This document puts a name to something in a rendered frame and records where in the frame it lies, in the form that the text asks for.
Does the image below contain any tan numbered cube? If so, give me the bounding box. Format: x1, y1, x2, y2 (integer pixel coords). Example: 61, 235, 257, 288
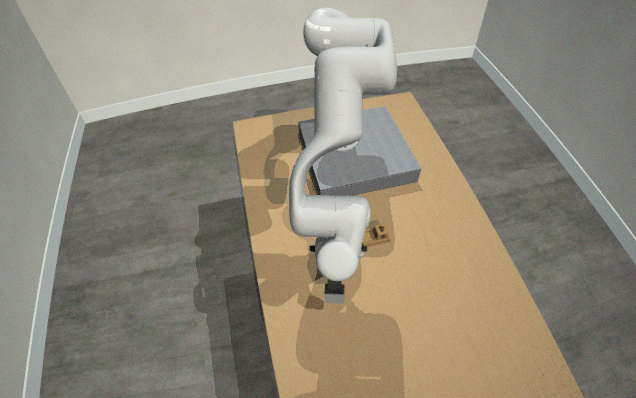
374, 223, 389, 240

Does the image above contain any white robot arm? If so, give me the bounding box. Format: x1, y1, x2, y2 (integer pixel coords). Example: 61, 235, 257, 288
289, 8, 397, 304

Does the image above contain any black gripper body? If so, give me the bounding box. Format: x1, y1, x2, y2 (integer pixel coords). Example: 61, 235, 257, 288
315, 237, 329, 256

